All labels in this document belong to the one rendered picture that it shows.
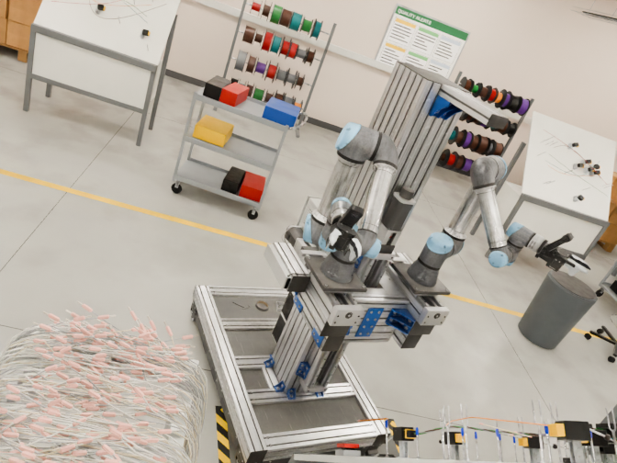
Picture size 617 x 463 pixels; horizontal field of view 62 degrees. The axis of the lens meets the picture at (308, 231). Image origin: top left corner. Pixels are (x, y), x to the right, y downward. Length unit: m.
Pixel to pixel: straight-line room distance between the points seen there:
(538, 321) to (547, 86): 5.17
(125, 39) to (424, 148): 3.94
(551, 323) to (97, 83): 4.87
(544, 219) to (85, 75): 5.17
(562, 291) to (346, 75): 4.95
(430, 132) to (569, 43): 7.30
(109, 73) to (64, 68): 0.43
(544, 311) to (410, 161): 3.09
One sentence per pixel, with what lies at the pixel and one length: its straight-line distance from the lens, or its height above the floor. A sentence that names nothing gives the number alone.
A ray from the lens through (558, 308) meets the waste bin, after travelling 5.09.
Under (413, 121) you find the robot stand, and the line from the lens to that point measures 2.22.
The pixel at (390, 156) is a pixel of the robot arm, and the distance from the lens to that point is 1.99.
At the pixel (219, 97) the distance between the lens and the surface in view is 4.67.
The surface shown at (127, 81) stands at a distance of 5.63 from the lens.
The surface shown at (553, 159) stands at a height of 1.27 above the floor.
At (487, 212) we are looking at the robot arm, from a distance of 2.35.
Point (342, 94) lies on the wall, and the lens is 8.55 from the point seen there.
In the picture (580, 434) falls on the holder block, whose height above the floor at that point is 1.61.
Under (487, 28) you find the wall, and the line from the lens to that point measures 8.90.
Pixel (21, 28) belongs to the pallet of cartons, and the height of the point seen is 0.38.
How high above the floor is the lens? 2.28
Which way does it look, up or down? 26 degrees down
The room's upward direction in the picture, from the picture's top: 22 degrees clockwise
